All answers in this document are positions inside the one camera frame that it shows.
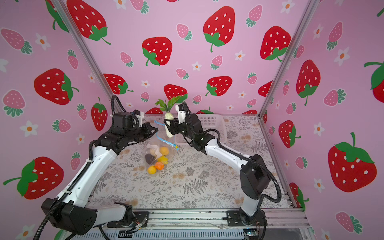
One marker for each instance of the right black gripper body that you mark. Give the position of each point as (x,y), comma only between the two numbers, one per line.
(183,129)

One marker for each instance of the left aluminium corner post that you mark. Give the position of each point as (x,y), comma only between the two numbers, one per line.
(84,22)

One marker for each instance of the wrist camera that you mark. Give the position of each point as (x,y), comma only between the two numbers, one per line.
(140,115)
(180,112)

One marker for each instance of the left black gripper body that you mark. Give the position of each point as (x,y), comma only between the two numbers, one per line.
(138,134)

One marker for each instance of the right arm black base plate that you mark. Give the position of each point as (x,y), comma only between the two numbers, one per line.
(240,219)

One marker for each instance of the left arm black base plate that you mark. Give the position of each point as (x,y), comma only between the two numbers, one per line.
(135,218)

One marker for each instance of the right aluminium corner post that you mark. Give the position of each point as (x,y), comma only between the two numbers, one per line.
(300,30)

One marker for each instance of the dark brown toy fruit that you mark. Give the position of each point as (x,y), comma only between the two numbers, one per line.
(149,158)

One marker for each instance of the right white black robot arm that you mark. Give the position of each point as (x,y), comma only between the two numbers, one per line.
(257,181)

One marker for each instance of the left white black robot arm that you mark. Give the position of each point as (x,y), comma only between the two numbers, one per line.
(68,210)

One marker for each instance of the yellow toy banana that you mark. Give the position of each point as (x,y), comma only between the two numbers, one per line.
(163,160)

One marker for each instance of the orange toy tangerine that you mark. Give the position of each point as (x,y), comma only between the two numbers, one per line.
(159,165)

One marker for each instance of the aluminium corner post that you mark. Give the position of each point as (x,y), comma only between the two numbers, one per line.
(300,30)
(84,22)

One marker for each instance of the clear zip top bag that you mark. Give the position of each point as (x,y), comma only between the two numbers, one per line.
(159,150)

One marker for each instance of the aluminium front rail frame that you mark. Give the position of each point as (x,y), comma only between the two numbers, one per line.
(207,224)

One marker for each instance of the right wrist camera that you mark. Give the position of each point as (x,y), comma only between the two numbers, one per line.
(180,112)

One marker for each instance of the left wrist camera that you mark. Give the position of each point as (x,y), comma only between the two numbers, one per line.
(140,115)

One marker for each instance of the yellow toy lemon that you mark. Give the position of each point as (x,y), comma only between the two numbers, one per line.
(152,170)

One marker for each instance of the yellow orange toy fruit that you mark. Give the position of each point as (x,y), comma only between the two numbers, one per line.
(164,151)

